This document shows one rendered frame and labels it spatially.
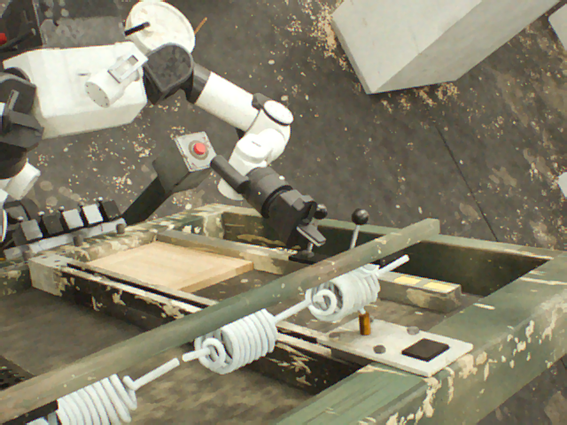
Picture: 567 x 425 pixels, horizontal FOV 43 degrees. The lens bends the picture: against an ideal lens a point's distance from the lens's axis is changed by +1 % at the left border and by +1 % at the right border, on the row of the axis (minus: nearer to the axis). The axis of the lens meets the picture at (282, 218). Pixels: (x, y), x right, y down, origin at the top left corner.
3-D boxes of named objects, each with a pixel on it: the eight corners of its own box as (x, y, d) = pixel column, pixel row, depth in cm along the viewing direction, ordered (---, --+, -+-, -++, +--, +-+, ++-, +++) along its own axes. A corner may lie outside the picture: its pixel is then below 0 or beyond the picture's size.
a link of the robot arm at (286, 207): (328, 196, 145) (291, 162, 150) (295, 206, 138) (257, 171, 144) (309, 241, 152) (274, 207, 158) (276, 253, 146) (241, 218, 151)
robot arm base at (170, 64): (136, 110, 178) (125, 65, 178) (186, 101, 182) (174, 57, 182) (147, 95, 164) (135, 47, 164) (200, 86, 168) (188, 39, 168)
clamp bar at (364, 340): (63, 276, 182) (45, 184, 176) (477, 417, 97) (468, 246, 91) (25, 289, 175) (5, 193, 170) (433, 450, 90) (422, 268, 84)
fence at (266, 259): (173, 243, 204) (170, 228, 204) (462, 305, 136) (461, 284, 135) (158, 247, 201) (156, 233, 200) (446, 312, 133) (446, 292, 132)
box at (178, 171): (180, 157, 235) (205, 130, 222) (195, 189, 233) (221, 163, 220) (150, 164, 228) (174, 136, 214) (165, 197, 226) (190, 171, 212)
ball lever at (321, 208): (305, 260, 163) (321, 204, 165) (317, 263, 161) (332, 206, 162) (294, 257, 161) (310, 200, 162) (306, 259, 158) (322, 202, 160)
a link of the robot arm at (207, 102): (267, 143, 188) (191, 102, 182) (293, 104, 182) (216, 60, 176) (266, 165, 178) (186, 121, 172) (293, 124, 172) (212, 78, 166)
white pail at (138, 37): (148, 46, 349) (191, -17, 314) (173, 99, 343) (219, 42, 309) (89, 50, 328) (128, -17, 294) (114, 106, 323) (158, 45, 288)
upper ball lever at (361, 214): (345, 268, 155) (361, 210, 156) (358, 271, 152) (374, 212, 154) (334, 265, 152) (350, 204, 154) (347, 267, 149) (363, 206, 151)
